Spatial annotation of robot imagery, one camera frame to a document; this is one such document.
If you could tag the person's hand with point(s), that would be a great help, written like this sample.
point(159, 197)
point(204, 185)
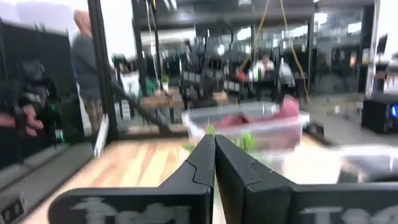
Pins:
point(32, 121)

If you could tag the green artificial plant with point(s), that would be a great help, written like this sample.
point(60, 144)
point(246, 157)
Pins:
point(247, 141)

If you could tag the black box with blue light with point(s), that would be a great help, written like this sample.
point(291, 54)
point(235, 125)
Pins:
point(379, 115)

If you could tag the person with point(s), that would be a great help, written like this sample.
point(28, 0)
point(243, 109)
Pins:
point(85, 62)
point(264, 67)

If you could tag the clear plastic bin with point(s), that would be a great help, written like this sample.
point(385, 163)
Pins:
point(280, 133)
point(367, 161)

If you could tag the white panel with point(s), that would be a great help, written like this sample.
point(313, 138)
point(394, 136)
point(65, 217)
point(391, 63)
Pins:
point(101, 137)

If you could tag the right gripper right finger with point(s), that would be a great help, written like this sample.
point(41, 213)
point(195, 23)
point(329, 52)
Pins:
point(264, 202)

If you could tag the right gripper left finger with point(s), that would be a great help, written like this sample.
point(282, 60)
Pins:
point(140, 205)

